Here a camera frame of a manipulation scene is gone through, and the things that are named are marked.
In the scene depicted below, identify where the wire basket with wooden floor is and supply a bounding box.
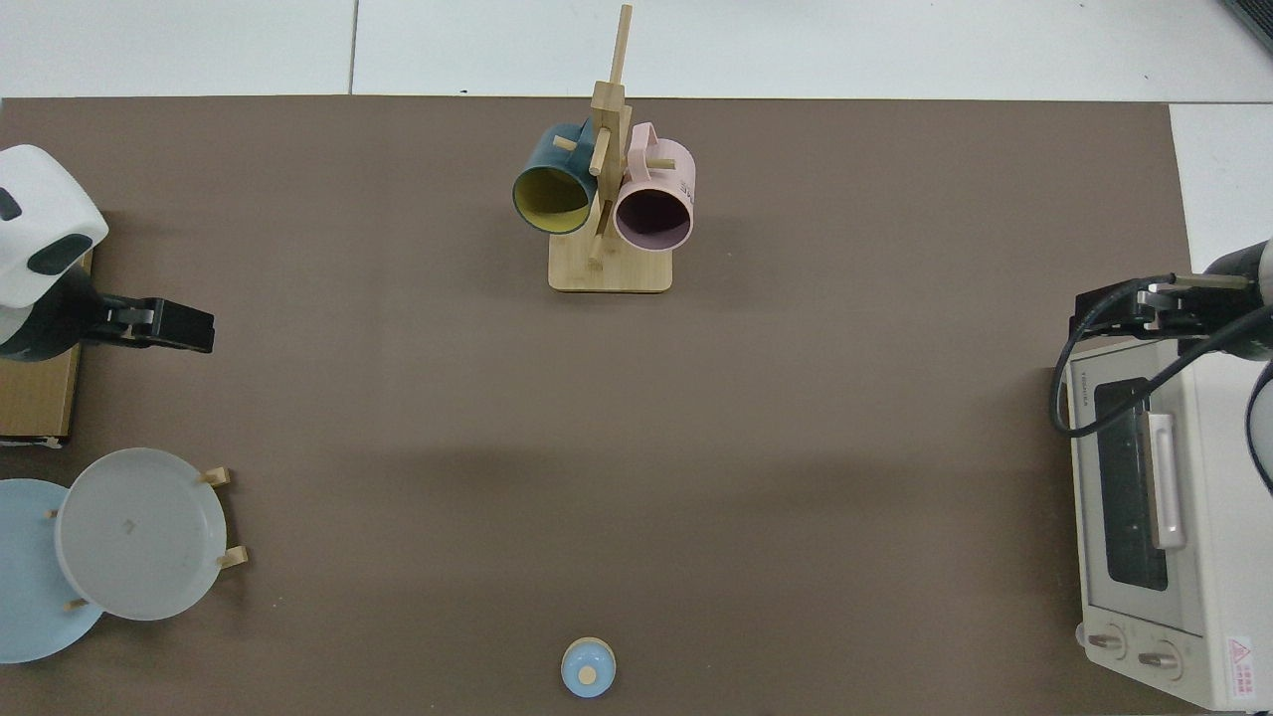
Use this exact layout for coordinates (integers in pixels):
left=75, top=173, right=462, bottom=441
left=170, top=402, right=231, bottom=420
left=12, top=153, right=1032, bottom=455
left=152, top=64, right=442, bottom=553
left=0, top=249, right=97, bottom=448

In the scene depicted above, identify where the pink mug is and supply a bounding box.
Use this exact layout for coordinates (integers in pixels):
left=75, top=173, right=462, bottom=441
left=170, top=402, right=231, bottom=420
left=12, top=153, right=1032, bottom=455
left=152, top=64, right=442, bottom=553
left=613, top=122, right=695, bottom=253

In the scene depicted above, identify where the wooden cup stand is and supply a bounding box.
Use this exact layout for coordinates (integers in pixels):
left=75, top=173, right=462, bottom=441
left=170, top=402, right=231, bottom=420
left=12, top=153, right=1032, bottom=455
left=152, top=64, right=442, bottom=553
left=548, top=4, right=674, bottom=294

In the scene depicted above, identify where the brown table cloth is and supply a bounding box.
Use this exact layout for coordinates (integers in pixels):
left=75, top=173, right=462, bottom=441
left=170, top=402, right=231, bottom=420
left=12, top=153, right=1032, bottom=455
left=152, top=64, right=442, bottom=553
left=0, top=96, right=1199, bottom=716

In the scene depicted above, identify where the small blue round bell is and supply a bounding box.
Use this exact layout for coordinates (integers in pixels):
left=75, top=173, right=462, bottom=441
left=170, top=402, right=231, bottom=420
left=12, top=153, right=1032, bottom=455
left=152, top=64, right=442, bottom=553
left=560, top=637, right=618, bottom=699

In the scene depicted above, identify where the dark grey object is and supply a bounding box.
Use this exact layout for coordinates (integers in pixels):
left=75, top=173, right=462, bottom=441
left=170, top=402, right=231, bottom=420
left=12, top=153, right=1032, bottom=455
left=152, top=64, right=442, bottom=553
left=1221, top=0, right=1273, bottom=53

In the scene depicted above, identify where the dark teal mug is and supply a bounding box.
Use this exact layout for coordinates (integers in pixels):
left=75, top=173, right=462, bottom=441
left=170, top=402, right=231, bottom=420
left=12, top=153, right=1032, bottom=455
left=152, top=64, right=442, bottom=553
left=512, top=121, right=599, bottom=236

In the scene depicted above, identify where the light blue plate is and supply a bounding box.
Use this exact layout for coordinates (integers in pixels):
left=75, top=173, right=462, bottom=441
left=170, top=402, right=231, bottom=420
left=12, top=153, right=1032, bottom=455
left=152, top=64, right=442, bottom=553
left=0, top=478, right=105, bottom=664

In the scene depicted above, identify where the pale toaster oven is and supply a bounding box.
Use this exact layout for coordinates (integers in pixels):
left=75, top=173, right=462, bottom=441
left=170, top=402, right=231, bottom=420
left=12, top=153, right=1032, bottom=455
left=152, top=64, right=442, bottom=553
left=1056, top=338, right=1273, bottom=712

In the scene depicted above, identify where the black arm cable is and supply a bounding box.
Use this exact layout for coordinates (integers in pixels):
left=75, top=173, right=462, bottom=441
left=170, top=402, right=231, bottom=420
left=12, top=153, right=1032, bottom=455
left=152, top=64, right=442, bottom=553
left=1051, top=273, right=1273, bottom=439

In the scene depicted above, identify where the grey plate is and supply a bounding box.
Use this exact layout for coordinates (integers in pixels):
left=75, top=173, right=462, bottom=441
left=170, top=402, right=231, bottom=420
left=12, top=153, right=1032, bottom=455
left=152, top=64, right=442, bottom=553
left=55, top=447, right=228, bottom=623

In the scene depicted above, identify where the wooden plate rack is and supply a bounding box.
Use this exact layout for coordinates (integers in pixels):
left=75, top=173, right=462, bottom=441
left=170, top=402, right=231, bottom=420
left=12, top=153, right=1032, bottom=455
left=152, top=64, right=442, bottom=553
left=47, top=466, right=250, bottom=611

